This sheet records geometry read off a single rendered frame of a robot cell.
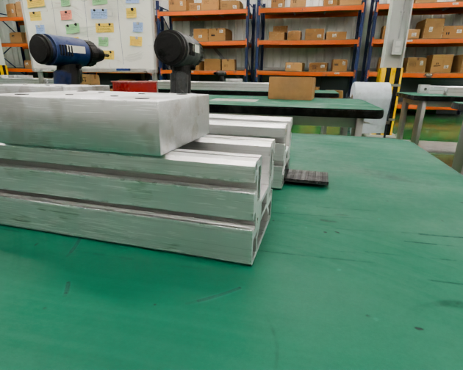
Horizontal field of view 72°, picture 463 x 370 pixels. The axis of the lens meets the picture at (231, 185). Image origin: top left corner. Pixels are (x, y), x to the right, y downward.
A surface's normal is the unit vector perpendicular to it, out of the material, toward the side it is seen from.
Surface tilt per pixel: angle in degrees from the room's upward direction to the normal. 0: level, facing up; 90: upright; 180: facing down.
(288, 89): 89
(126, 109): 90
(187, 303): 0
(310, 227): 0
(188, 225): 90
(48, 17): 90
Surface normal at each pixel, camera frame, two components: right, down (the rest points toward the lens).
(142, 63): -0.25, 0.31
